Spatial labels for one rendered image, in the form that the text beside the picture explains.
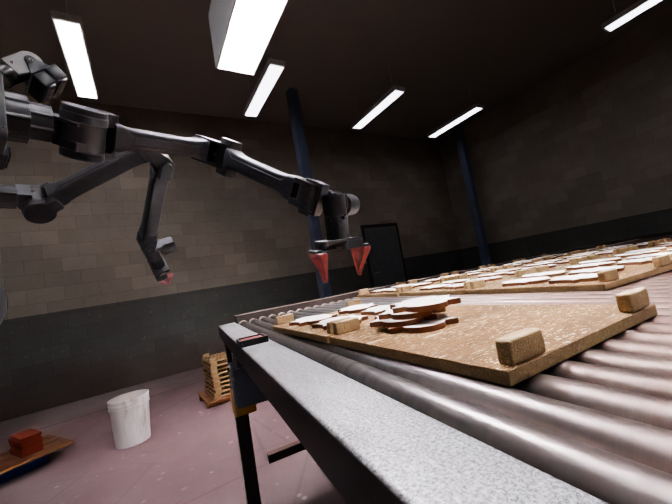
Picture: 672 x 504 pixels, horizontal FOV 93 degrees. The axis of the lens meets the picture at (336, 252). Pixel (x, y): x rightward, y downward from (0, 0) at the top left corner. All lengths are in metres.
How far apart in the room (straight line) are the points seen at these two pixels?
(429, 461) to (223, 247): 5.84
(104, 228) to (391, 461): 5.84
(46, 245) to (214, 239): 2.24
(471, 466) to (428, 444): 0.04
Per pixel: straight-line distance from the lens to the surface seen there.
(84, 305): 5.89
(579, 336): 0.49
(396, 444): 0.30
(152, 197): 1.39
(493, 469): 0.27
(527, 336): 0.40
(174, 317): 5.84
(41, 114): 0.86
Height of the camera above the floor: 1.05
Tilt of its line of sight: 5 degrees up
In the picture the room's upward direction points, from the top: 10 degrees counter-clockwise
